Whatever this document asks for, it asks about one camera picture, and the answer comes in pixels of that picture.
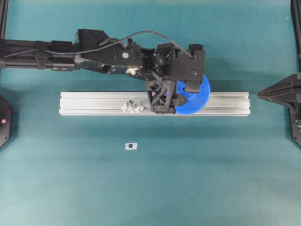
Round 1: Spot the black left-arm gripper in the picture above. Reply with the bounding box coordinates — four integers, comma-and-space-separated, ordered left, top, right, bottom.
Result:
141, 43, 205, 107

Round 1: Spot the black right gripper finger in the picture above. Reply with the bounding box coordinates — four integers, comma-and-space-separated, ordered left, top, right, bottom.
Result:
257, 73, 301, 97
258, 95, 301, 109

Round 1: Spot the large blue plastic gear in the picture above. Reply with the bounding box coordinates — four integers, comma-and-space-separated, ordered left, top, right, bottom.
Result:
175, 75, 211, 115

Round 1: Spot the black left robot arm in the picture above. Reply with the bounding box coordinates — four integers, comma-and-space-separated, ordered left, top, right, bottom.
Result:
0, 29, 210, 113

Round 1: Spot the black camera cable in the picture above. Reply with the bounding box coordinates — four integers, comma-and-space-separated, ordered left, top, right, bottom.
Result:
4, 30, 195, 59

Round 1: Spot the silver aluminium extrusion rail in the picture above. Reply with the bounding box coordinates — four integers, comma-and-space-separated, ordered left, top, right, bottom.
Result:
59, 92, 251, 116

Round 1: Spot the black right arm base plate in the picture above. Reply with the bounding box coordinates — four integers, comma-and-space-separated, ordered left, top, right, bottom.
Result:
0, 96, 13, 147

